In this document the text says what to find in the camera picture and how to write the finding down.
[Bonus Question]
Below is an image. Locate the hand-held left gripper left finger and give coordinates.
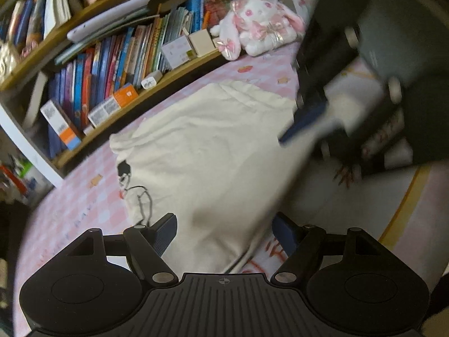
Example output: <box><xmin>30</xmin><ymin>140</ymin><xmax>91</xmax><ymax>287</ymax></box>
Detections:
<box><xmin>67</xmin><ymin>213</ymin><xmax>178</xmax><ymax>284</ymax></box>

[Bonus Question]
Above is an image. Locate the bunch of pens and pencils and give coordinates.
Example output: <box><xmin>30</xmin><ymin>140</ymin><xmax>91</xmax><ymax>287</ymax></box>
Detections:
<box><xmin>0</xmin><ymin>154</ymin><xmax>27</xmax><ymax>197</ymax></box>

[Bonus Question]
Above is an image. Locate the row of thin paperback books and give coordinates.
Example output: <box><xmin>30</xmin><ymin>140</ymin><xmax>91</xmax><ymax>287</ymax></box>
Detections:
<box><xmin>0</xmin><ymin>0</ymin><xmax>75</xmax><ymax>60</ymax></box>

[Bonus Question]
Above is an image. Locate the white translucent box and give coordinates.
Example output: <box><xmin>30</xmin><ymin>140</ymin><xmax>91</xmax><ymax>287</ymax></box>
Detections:
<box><xmin>161</xmin><ymin>37</ymin><xmax>198</xmax><ymax>70</ymax></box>

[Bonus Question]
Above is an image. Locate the cream printed T-shirt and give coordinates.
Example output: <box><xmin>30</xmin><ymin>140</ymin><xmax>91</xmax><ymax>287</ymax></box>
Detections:
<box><xmin>109</xmin><ymin>81</ymin><xmax>316</xmax><ymax>274</ymax></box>

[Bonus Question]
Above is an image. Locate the white pink plush bunny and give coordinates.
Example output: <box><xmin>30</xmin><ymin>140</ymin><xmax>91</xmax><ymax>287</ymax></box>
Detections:
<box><xmin>210</xmin><ymin>0</ymin><xmax>305</xmax><ymax>60</ymax></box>

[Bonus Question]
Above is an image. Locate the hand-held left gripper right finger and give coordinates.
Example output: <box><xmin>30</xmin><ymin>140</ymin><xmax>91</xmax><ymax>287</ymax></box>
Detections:
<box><xmin>271</xmin><ymin>212</ymin><xmax>384</xmax><ymax>284</ymax></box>

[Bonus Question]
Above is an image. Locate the pink checked tablecloth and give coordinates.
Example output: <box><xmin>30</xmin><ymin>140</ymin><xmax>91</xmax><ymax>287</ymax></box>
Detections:
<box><xmin>12</xmin><ymin>40</ymin><xmax>449</xmax><ymax>334</ymax></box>

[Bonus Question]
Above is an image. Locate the tall white orange box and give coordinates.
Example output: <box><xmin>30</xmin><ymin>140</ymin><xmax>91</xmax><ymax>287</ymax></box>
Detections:
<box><xmin>40</xmin><ymin>100</ymin><xmax>82</xmax><ymax>151</ymax></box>

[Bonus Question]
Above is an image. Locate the wooden white bookshelf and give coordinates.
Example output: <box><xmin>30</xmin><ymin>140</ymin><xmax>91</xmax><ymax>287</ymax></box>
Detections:
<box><xmin>0</xmin><ymin>0</ymin><xmax>267</xmax><ymax>188</ymax></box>

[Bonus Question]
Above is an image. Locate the small beige wooden box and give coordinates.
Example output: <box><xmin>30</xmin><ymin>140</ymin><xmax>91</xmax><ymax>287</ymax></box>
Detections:
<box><xmin>188</xmin><ymin>29</ymin><xmax>216</xmax><ymax>58</ymax></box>

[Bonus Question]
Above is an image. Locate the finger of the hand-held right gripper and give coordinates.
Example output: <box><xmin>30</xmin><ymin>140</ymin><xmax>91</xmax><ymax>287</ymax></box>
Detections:
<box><xmin>279</xmin><ymin>0</ymin><xmax>371</xmax><ymax>145</ymax></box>
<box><xmin>321</xmin><ymin>79</ymin><xmax>407</xmax><ymax>176</ymax></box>

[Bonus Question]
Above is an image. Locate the flat white orange box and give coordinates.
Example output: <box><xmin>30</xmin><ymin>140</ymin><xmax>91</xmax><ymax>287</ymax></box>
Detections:
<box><xmin>88</xmin><ymin>83</ymin><xmax>139</xmax><ymax>129</ymax></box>

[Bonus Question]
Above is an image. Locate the small white charger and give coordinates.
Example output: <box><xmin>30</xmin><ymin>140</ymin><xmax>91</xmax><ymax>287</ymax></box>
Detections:
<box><xmin>141</xmin><ymin>70</ymin><xmax>164</xmax><ymax>90</ymax></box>

